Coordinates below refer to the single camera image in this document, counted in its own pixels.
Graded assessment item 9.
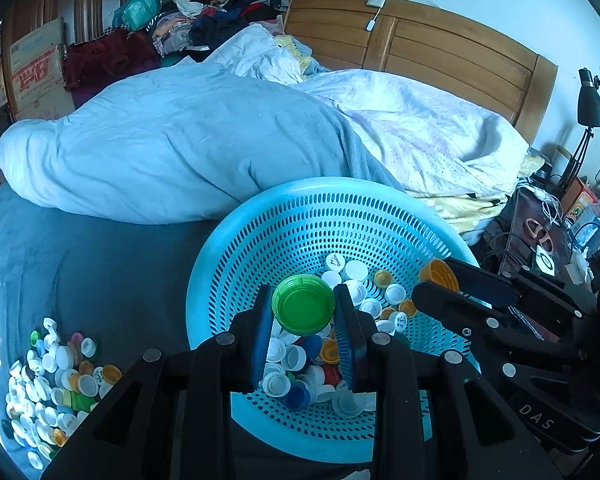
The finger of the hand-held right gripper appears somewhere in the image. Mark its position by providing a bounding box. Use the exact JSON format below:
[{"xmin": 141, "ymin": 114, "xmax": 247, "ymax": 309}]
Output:
[
  {"xmin": 441, "ymin": 257, "xmax": 597, "ymax": 332},
  {"xmin": 411, "ymin": 281, "xmax": 582, "ymax": 377}
]

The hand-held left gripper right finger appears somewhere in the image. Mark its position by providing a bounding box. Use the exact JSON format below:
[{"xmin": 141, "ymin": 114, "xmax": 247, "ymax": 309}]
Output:
[{"xmin": 332, "ymin": 283, "xmax": 563, "ymax": 480}]

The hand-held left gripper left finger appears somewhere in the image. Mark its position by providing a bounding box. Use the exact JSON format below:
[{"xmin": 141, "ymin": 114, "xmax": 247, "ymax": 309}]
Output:
[{"xmin": 40, "ymin": 284, "xmax": 277, "ymax": 480}]

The small ribbed orange bottle cap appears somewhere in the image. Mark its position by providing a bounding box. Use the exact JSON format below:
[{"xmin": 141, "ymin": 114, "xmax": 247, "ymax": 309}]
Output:
[{"xmin": 418, "ymin": 258, "xmax": 460, "ymax": 294}]

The large green bottle cap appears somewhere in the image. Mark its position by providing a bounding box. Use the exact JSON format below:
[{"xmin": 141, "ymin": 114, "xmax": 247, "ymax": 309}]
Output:
[{"xmin": 271, "ymin": 273, "xmax": 337, "ymax": 336}]

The pile of plastic bottle caps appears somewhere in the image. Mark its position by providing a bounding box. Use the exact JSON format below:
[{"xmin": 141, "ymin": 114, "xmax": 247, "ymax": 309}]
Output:
[
  {"xmin": 259, "ymin": 253, "xmax": 419, "ymax": 419},
  {"xmin": 2, "ymin": 316, "xmax": 124, "ymax": 472}
]

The teal perforated plastic basket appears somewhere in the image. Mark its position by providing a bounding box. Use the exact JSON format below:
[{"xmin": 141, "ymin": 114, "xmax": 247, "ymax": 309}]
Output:
[{"xmin": 185, "ymin": 176, "xmax": 483, "ymax": 465}]

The cluttered dark nightstand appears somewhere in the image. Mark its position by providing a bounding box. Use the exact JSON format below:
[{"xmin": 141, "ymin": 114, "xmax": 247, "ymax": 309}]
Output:
[{"xmin": 479, "ymin": 176, "xmax": 600, "ymax": 288}]

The pale yellow blanket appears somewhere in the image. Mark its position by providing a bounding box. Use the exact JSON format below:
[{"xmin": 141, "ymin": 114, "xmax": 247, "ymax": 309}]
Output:
[{"xmin": 406, "ymin": 154, "xmax": 547, "ymax": 234}]

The white duvet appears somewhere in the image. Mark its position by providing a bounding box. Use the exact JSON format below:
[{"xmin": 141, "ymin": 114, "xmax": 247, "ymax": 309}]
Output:
[{"xmin": 204, "ymin": 24, "xmax": 532, "ymax": 197}]

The blue bed sheet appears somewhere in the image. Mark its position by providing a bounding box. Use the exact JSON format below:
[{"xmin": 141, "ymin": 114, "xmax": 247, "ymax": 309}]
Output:
[{"xmin": 0, "ymin": 182, "xmax": 242, "ymax": 480}]

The light blue duvet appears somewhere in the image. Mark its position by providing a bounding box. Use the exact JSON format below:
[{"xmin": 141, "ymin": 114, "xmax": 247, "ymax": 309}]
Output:
[{"xmin": 0, "ymin": 62, "xmax": 407, "ymax": 227}]

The black desk lamp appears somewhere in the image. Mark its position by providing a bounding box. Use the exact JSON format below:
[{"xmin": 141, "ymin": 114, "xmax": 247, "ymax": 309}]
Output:
[{"xmin": 554, "ymin": 67, "xmax": 600, "ymax": 197}]

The wooden headboard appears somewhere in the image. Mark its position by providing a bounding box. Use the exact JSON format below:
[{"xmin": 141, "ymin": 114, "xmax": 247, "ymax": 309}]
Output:
[{"xmin": 282, "ymin": 0, "xmax": 560, "ymax": 144}]

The heap of mixed clothes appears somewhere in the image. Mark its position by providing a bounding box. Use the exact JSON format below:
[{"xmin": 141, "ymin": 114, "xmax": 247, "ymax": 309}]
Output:
[{"xmin": 64, "ymin": 0, "xmax": 292, "ymax": 107}]

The cardboard box with red print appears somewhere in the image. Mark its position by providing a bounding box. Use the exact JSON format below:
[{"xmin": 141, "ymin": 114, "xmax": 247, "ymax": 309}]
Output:
[{"xmin": 7, "ymin": 17, "xmax": 77, "ymax": 122}]

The teal plastic bag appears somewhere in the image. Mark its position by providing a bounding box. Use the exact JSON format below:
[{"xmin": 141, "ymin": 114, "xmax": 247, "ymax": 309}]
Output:
[{"xmin": 112, "ymin": 0, "xmax": 164, "ymax": 31}]

